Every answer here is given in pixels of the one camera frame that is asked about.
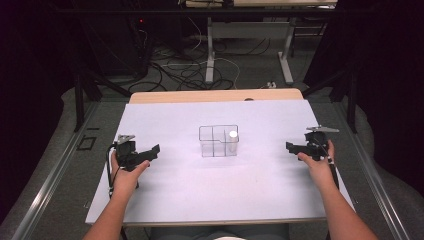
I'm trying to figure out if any light wooden table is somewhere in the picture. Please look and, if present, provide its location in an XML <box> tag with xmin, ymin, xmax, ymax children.
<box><xmin>84</xmin><ymin>87</ymin><xmax>356</xmax><ymax>228</ymax></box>

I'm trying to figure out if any white cylindrical tube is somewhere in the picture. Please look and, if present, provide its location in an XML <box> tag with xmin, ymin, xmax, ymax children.
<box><xmin>227</xmin><ymin>130</ymin><xmax>239</xmax><ymax>156</ymax></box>

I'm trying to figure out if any black metal stand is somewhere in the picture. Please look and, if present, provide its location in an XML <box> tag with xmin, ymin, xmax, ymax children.
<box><xmin>300</xmin><ymin>67</ymin><xmax>360</xmax><ymax>135</ymax></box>
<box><xmin>72</xmin><ymin>68</ymin><xmax>132</xmax><ymax>133</ymax></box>

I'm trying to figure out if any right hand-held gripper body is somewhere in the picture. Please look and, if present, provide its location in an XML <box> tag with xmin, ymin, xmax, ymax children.
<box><xmin>303</xmin><ymin>124</ymin><xmax>340</xmax><ymax>162</ymax></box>

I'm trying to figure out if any white metal desk frame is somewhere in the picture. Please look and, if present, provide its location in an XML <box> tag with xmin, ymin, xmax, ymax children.
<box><xmin>184</xmin><ymin>0</ymin><xmax>338</xmax><ymax>86</ymax></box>

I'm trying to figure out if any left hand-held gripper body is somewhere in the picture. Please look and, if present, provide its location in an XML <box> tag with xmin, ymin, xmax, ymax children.
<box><xmin>112</xmin><ymin>133</ymin><xmax>145</xmax><ymax>173</ymax></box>

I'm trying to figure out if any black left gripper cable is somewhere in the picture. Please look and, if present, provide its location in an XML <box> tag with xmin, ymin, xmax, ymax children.
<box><xmin>105</xmin><ymin>142</ymin><xmax>120</xmax><ymax>198</ymax></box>

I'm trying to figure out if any dark equipment with red light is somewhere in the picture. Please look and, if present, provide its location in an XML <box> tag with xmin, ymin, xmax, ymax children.
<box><xmin>81</xmin><ymin>14</ymin><xmax>152</xmax><ymax>79</ymax></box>

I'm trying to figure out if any white table mat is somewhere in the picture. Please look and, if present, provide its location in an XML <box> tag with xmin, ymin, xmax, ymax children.
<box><xmin>84</xmin><ymin>98</ymin><xmax>356</xmax><ymax>225</ymax></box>

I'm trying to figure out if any grey metal floor rail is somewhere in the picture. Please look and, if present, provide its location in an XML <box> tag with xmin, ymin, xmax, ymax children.
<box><xmin>332</xmin><ymin>100</ymin><xmax>412</xmax><ymax>240</ymax></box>
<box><xmin>10</xmin><ymin>100</ymin><xmax>102</xmax><ymax>240</ymax></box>

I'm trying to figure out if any clear plastic compartment organizer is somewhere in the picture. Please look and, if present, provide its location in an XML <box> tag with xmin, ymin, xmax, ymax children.
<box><xmin>198</xmin><ymin>124</ymin><xmax>240</xmax><ymax>159</ymax></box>

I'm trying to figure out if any person's left hand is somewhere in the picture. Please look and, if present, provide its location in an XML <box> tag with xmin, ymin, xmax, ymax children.
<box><xmin>109</xmin><ymin>151</ymin><xmax>151</xmax><ymax>200</ymax></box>

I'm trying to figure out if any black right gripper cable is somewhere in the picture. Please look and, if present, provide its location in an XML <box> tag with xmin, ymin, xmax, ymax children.
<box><xmin>312</xmin><ymin>135</ymin><xmax>340</xmax><ymax>192</ymax></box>

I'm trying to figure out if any tangle of floor cables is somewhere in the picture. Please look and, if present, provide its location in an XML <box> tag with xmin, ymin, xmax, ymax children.
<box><xmin>127</xmin><ymin>16</ymin><xmax>272</xmax><ymax>93</ymax></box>

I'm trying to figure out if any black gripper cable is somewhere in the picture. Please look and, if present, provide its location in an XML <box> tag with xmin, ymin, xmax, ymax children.
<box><xmin>312</xmin><ymin>135</ymin><xmax>340</xmax><ymax>192</ymax></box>
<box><xmin>105</xmin><ymin>142</ymin><xmax>120</xmax><ymax>198</ymax></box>

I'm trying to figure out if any person's right hand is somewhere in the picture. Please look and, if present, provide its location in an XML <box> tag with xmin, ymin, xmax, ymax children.
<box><xmin>297</xmin><ymin>138</ymin><xmax>336</xmax><ymax>190</ymax></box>

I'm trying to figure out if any black horizontal bar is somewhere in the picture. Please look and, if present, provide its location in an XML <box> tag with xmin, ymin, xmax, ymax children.
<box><xmin>54</xmin><ymin>7</ymin><xmax>371</xmax><ymax>15</ymax></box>

